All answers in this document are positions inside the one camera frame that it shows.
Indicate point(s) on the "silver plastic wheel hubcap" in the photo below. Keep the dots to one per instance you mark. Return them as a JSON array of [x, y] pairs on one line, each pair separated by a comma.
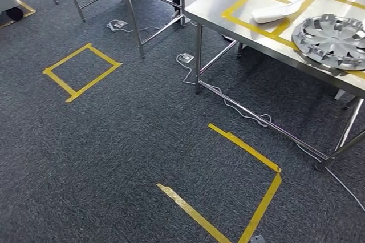
[[333, 44]]

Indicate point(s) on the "stainless steel workbench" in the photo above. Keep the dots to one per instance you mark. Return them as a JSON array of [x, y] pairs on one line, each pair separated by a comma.
[[208, 9]]

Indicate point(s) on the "white curved plastic part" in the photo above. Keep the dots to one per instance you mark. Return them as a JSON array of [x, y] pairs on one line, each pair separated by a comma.
[[274, 13]]

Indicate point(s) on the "grey floor socket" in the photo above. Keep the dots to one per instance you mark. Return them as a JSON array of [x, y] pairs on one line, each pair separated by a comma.
[[121, 24], [187, 58]]

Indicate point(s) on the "yellow square floor tape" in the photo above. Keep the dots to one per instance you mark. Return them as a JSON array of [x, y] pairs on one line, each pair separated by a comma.
[[93, 82]]

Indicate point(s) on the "small yellow bench tape outline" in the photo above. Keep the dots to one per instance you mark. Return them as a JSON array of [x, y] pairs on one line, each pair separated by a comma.
[[250, 26]]

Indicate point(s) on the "yellow angled floor tape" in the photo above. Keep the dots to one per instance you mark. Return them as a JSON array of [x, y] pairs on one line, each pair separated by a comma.
[[259, 211]]

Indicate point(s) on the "yellow floor tape outline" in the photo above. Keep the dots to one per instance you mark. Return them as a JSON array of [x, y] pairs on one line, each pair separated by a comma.
[[29, 8]]

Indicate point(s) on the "black wheel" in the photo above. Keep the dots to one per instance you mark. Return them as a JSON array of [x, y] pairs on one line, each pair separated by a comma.
[[14, 13]]

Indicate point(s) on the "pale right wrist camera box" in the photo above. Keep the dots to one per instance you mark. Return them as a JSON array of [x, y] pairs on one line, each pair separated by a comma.
[[257, 239]]

